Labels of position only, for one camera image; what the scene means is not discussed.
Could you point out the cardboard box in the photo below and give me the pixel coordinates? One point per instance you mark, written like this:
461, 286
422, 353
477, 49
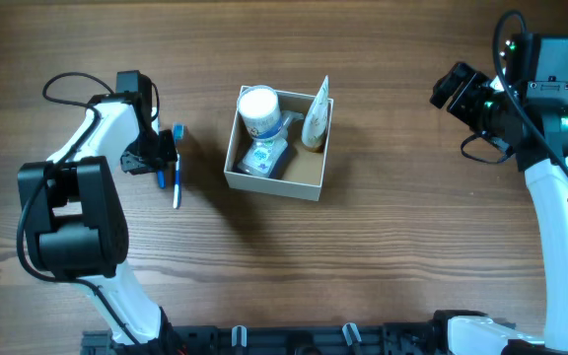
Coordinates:
302, 175

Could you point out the clear pump soap bottle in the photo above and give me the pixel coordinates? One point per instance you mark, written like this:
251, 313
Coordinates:
265, 159

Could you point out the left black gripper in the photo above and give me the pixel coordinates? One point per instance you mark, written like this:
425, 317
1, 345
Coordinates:
151, 153

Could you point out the white lotion tube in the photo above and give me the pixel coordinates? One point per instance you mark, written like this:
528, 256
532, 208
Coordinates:
315, 124

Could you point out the blue razor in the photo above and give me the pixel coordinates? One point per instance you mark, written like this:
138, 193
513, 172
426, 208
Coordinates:
161, 179

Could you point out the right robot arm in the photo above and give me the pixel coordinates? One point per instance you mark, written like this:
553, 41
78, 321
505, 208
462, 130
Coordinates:
537, 136

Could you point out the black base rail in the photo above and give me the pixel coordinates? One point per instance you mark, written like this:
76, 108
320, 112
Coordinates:
350, 338

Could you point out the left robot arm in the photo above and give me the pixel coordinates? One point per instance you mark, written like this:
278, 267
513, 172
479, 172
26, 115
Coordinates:
72, 229

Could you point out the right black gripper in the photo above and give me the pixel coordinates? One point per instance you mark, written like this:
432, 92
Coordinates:
464, 94

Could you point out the blue white toothbrush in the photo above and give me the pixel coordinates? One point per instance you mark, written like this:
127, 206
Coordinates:
178, 133

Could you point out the white cotton swab jar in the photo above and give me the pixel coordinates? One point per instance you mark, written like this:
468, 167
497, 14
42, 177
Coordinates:
259, 108

